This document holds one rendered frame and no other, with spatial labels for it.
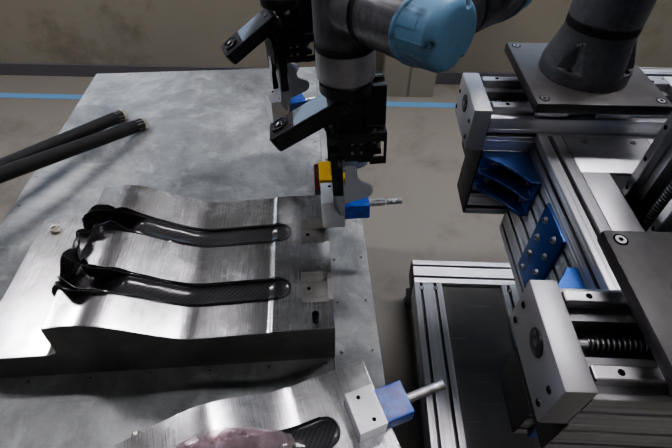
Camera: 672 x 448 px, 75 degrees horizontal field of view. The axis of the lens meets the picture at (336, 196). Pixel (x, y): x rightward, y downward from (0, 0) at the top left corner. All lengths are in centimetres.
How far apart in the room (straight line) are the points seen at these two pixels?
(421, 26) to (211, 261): 47
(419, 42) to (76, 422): 65
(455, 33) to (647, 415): 45
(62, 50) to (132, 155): 224
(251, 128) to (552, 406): 84
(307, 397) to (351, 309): 18
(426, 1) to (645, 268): 38
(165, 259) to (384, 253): 124
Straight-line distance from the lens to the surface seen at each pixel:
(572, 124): 92
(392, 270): 178
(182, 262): 72
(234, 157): 103
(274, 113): 91
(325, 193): 69
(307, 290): 69
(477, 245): 194
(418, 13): 43
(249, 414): 60
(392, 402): 61
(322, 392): 63
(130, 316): 67
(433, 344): 138
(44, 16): 324
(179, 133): 113
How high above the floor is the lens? 144
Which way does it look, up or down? 45 degrees down
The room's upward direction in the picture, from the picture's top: straight up
